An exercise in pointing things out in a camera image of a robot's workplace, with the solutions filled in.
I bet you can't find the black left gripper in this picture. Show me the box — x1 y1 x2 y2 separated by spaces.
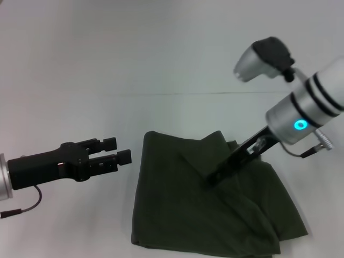
7 137 133 191

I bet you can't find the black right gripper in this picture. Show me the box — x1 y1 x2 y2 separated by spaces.
205 125 279 188

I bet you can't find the dark green shirt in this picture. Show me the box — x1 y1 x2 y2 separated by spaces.
130 130 310 256

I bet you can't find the right gripper cable with connector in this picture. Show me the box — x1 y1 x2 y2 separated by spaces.
284 128 334 159

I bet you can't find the gripper cable with connector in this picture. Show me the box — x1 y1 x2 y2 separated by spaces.
0 185 43 219
284 128 334 159

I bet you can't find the left gripper cable with connector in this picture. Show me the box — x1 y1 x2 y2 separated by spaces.
0 185 43 219

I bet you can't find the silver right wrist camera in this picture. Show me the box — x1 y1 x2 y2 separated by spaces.
233 37 297 83

